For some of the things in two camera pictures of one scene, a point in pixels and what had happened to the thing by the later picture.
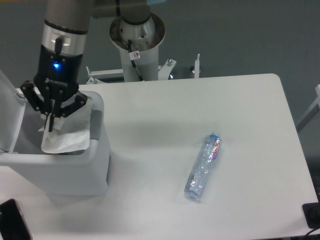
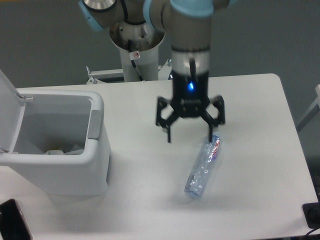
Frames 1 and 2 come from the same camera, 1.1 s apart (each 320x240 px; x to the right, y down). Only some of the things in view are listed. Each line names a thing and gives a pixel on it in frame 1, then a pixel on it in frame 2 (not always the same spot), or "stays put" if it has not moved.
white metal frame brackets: (117, 75) stays put
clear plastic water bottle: (204, 161) stays put
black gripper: (57, 69) to (191, 99)
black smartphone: (13, 225) stays put
